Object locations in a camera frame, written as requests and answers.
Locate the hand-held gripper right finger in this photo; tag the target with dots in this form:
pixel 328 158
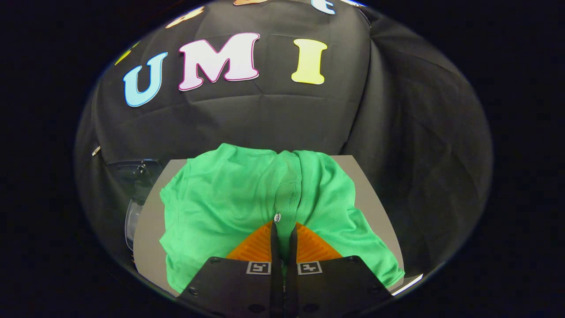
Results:
pixel 326 287

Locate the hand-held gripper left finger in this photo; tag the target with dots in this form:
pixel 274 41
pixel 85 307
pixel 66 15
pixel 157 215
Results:
pixel 247 291

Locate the green shirt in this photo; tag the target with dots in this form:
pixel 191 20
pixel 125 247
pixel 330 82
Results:
pixel 220 198

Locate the small washing machine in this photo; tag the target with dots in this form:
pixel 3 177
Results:
pixel 132 221

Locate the black backdrop cloth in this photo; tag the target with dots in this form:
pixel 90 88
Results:
pixel 265 123

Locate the silver clip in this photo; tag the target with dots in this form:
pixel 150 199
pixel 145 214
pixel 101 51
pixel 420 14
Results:
pixel 96 151

